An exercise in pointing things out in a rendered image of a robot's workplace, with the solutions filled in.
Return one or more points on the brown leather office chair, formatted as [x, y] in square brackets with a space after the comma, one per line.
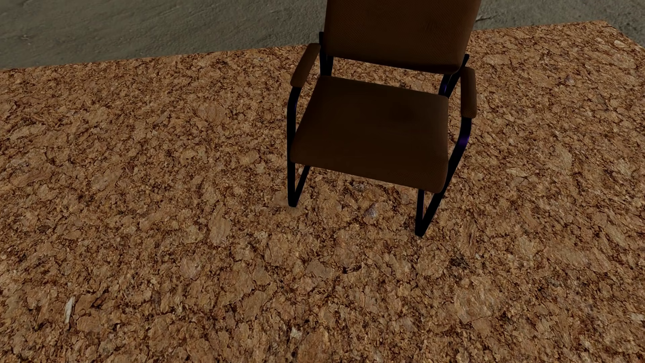
[373, 131]

